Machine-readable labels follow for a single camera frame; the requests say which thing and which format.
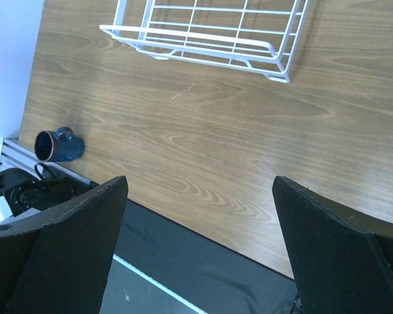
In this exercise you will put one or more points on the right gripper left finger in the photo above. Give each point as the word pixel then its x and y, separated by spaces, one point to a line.
pixel 58 260

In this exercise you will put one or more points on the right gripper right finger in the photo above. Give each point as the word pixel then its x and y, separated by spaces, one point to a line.
pixel 341 258

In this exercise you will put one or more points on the small dark blue mug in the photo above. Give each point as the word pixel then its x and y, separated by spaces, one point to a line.
pixel 61 145

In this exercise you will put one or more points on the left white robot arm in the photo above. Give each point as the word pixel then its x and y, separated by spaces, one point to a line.
pixel 23 194

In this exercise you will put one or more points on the white wire dish rack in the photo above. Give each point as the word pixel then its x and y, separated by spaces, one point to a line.
pixel 252 36

